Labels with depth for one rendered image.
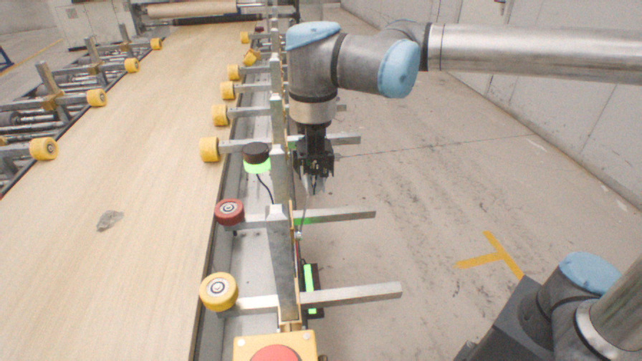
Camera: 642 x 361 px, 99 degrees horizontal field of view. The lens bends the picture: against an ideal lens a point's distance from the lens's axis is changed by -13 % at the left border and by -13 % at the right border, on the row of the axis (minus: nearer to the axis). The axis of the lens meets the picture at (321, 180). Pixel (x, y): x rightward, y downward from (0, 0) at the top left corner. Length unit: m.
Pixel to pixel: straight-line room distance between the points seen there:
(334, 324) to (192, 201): 1.00
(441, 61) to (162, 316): 0.72
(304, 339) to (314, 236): 1.72
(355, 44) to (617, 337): 0.74
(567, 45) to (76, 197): 1.24
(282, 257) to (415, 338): 1.23
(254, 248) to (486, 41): 0.92
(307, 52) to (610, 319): 0.76
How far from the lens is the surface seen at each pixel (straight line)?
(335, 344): 1.62
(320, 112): 0.57
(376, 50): 0.50
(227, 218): 0.86
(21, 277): 0.99
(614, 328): 0.83
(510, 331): 1.12
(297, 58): 0.54
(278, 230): 0.49
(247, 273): 1.08
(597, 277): 1.00
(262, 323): 0.98
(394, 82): 0.49
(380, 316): 1.71
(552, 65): 0.62
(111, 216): 0.99
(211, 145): 1.04
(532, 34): 0.62
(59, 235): 1.04
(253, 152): 0.70
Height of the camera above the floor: 1.49
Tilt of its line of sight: 38 degrees down
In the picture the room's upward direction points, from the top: straight up
